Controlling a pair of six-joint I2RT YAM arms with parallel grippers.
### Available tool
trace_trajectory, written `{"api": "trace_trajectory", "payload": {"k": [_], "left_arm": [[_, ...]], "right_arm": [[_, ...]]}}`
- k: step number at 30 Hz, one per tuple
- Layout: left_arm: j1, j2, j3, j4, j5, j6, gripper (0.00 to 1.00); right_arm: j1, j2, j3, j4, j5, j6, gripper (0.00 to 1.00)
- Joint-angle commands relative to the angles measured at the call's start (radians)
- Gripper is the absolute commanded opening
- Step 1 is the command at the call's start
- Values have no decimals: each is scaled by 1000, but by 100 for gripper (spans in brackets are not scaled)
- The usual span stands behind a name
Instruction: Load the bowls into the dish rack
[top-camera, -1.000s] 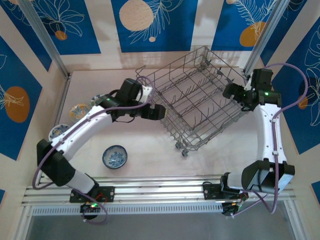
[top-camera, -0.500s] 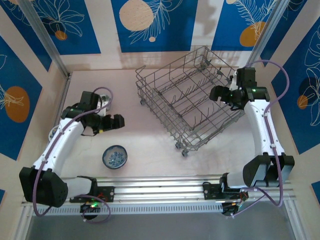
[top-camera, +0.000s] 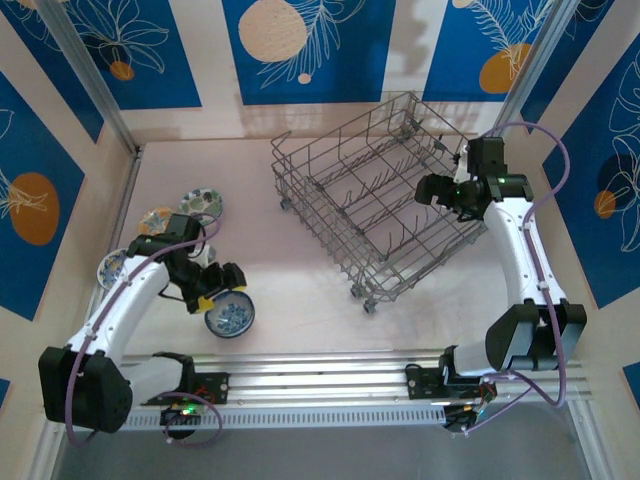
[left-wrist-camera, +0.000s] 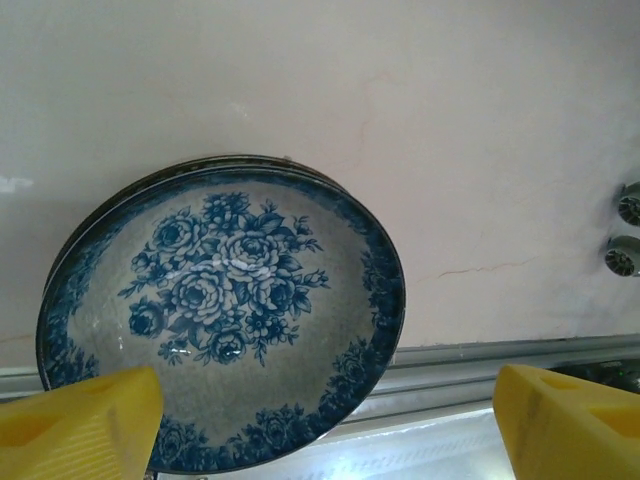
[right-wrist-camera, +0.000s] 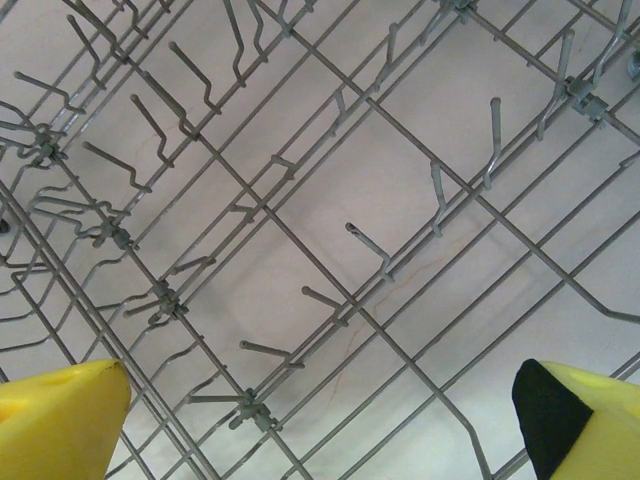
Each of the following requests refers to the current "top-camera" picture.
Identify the aluminium frame post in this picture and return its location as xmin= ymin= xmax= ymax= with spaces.
xmin=494 ymin=0 xmax=579 ymax=141
xmin=34 ymin=0 xmax=141 ymax=156

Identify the small black control board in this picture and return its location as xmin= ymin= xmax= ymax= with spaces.
xmin=443 ymin=403 xmax=489 ymax=434
xmin=159 ymin=403 xmax=209 ymax=427

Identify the blue yellow floral bowl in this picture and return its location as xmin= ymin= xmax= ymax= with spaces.
xmin=96 ymin=248 xmax=132 ymax=291

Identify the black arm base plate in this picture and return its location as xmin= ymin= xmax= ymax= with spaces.
xmin=405 ymin=367 xmax=496 ymax=401
xmin=139 ymin=372 xmax=231 ymax=406

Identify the white slotted cable duct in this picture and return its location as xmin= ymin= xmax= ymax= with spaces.
xmin=122 ymin=407 xmax=449 ymax=432

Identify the green leaf print bowl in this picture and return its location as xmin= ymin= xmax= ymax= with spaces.
xmin=178 ymin=186 xmax=224 ymax=220

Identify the grey wire dish rack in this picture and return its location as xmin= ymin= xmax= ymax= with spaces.
xmin=270 ymin=90 xmax=489 ymax=315

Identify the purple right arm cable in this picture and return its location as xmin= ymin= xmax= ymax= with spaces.
xmin=449 ymin=121 xmax=571 ymax=440

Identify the blue white patterned bowl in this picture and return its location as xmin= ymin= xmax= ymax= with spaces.
xmin=203 ymin=290 xmax=257 ymax=340

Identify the orange blue floral bowl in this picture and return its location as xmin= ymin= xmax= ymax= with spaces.
xmin=137 ymin=206 xmax=174 ymax=236

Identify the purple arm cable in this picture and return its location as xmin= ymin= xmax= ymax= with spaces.
xmin=64 ymin=212 xmax=224 ymax=448
xmin=449 ymin=121 xmax=571 ymax=440

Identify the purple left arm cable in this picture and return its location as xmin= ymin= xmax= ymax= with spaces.
xmin=64 ymin=212 xmax=224 ymax=448

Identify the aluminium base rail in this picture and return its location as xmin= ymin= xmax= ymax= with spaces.
xmin=119 ymin=351 xmax=596 ymax=407

